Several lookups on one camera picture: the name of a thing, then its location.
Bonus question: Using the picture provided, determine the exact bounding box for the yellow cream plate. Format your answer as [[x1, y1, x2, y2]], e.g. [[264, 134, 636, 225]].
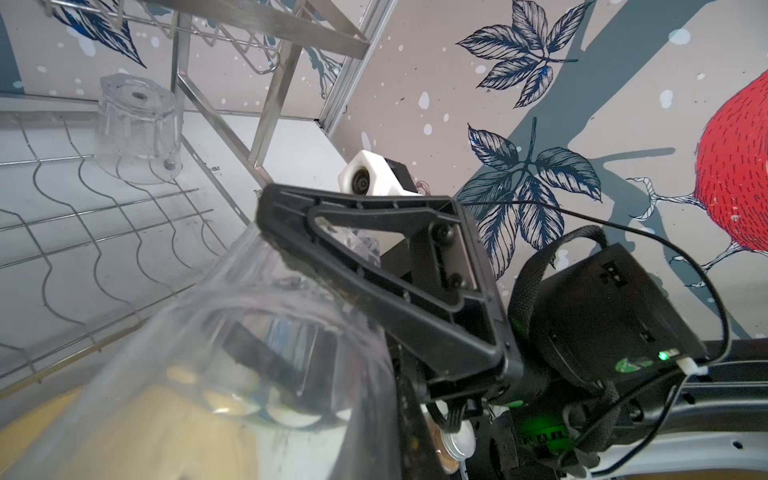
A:
[[5, 386, 260, 479]]

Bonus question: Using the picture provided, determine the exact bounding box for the chrome two-tier dish rack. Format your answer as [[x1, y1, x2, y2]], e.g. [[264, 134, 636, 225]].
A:
[[1, 1, 395, 403]]

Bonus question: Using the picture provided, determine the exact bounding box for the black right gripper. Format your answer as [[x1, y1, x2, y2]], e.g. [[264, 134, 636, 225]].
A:
[[256, 184, 552, 432]]

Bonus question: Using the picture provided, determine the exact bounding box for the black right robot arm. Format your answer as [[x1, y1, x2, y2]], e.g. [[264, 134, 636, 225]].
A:
[[256, 184, 767, 479]]

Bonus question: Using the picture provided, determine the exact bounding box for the clear drinking glass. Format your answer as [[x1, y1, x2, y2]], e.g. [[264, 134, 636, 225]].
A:
[[96, 73, 182, 185], [6, 226, 401, 479]]

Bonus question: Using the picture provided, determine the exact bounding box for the silver lid spice jar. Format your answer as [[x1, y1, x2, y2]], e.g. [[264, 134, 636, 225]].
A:
[[425, 412, 476, 475]]

